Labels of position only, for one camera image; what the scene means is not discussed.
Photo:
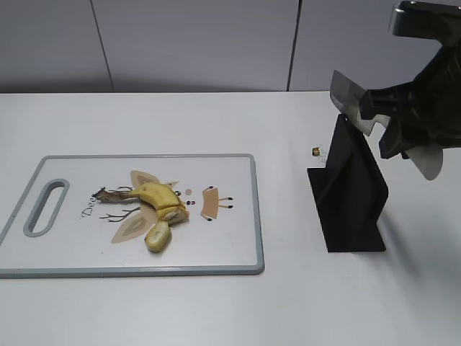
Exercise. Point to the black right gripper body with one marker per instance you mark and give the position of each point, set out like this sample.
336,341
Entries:
433,101

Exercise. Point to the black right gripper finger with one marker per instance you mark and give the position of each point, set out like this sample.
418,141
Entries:
394,102
398,138

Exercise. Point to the white-handled kitchen knife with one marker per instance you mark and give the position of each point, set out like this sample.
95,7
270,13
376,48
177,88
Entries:
345,95

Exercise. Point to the yellow banana with stem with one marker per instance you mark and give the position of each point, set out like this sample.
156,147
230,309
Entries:
155,194

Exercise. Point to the small banana scrap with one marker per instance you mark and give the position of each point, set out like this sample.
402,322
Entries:
316,151

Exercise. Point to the cut banana end piece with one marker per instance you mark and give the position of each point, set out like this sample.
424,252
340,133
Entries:
158,237

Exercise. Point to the black knife stand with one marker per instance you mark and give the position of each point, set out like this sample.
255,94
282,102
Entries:
349,192

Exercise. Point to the white grey-rimmed cutting board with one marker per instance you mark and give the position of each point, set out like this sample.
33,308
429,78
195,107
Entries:
58,229

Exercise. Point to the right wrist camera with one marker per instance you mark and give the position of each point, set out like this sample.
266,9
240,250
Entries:
427,21

